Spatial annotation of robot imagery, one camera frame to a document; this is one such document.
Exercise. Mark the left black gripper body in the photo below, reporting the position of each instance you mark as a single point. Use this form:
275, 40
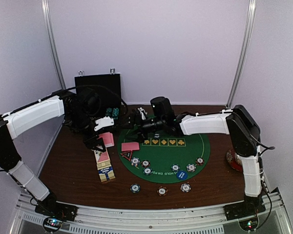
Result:
80, 119

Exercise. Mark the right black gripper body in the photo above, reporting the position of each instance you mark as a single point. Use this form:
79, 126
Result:
147, 126

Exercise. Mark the pink cards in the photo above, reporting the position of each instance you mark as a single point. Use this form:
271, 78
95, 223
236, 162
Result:
130, 146

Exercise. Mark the pink backed card deck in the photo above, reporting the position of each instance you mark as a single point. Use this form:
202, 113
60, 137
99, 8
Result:
108, 139

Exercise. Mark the blue pink chips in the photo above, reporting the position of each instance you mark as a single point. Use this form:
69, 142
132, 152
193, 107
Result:
191, 167
135, 161

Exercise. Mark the red black 100 chip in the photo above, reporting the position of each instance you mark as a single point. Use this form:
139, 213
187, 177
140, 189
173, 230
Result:
145, 163

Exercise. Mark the blue green chip stack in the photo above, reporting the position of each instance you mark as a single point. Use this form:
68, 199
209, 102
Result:
135, 188

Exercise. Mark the blue small blind button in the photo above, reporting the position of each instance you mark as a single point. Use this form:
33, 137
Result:
182, 175

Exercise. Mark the red black chip stack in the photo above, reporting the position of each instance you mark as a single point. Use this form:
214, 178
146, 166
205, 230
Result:
162, 191

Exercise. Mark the blue pink chip stack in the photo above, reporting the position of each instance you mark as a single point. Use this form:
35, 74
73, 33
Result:
185, 188

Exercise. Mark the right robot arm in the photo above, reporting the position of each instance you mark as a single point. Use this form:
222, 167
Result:
215, 185

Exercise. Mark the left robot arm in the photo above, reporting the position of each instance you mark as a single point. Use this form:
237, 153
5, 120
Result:
33, 145

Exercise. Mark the teal chips in case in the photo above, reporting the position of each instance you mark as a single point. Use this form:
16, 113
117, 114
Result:
113, 113

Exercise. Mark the black red triangular button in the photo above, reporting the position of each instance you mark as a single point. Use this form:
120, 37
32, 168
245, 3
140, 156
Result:
127, 155

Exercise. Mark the black poker chip case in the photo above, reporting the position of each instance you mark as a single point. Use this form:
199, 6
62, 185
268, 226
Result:
96, 93

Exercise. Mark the round green poker mat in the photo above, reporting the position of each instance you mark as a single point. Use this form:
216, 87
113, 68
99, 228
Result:
166, 151

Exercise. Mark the ace of spades card pack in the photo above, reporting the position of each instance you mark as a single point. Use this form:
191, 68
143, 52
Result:
102, 159

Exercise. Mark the blue yellow card box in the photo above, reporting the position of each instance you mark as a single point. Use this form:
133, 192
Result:
106, 174

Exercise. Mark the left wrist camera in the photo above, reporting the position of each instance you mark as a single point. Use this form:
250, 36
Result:
103, 122

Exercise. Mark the aluminium front rail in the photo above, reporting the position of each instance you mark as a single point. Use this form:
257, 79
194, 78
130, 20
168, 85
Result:
201, 220

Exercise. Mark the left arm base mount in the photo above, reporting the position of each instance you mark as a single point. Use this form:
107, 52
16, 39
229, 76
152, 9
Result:
58, 210

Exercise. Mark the left aluminium frame post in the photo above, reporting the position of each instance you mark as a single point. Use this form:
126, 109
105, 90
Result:
49, 28

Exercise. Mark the aluminium frame post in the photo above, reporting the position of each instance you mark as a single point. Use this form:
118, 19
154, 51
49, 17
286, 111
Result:
243, 52
49, 28

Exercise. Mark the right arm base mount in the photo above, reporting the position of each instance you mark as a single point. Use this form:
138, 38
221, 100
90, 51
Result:
242, 209

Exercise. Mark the right aluminium frame post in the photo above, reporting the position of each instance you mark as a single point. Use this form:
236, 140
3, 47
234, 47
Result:
243, 52

